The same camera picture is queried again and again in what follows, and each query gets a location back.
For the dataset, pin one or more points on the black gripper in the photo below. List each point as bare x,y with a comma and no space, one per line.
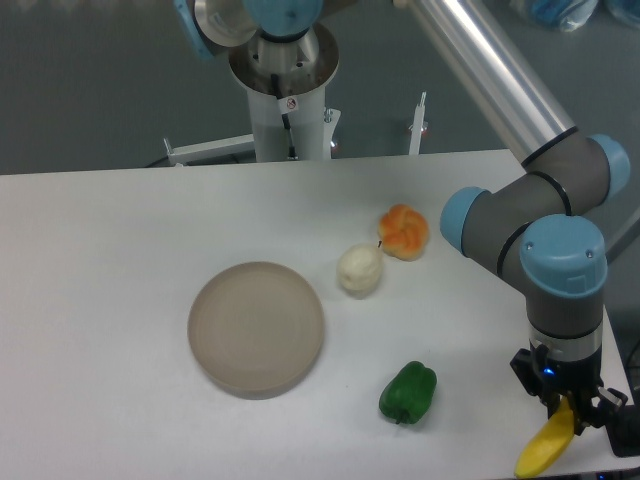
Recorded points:
552,369

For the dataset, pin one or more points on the yellow banana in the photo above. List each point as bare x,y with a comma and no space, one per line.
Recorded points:
548,444

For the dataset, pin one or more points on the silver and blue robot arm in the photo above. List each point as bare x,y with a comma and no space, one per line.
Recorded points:
532,234

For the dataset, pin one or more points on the beige round plate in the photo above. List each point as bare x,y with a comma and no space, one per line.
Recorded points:
256,329

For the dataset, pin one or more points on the green bell pepper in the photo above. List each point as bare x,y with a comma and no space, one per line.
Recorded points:
409,395

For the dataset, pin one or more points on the orange twisted bread roll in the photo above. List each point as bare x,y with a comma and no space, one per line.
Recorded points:
403,232

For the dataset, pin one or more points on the white pear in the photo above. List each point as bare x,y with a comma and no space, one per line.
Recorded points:
359,269

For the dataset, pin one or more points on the blue plastic bag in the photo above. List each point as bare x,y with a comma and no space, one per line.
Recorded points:
567,16

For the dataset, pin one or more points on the white base bracket right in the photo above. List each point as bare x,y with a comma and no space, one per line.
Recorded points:
418,126

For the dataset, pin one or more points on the white base bracket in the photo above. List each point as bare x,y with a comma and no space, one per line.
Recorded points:
211,150
418,126

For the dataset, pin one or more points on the white base bracket left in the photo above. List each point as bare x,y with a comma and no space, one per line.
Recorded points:
211,150

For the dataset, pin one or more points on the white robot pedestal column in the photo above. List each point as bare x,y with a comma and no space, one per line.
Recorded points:
285,82

